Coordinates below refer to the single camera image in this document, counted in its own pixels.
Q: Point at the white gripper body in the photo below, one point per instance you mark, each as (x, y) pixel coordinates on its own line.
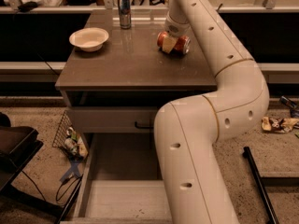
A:
(175, 29)

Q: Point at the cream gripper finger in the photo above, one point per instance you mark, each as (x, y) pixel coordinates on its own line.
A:
(168, 43)

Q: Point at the red coke can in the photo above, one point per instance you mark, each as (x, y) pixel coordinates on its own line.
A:
(182, 46)

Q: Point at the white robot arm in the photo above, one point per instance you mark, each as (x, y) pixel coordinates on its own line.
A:
(186, 129)

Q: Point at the blue silver energy drink can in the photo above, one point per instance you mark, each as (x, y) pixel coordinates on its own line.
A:
(124, 9)

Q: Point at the white bowl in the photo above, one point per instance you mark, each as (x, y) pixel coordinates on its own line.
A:
(89, 39)

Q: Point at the grey cabinet with drawers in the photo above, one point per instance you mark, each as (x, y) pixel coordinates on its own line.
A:
(129, 78)

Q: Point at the brown snack wrapper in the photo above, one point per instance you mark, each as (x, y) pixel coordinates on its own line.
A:
(286, 125)

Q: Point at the open bottom drawer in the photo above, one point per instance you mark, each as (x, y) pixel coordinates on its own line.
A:
(121, 183)

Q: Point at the black chair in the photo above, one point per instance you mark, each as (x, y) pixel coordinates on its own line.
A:
(18, 145)

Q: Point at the black metal bar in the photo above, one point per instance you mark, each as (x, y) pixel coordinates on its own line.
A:
(272, 217)

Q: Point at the black drawer handle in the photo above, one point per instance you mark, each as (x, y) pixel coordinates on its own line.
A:
(142, 126)

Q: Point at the wire basket with trash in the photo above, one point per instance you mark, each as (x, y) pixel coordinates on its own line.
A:
(69, 141)

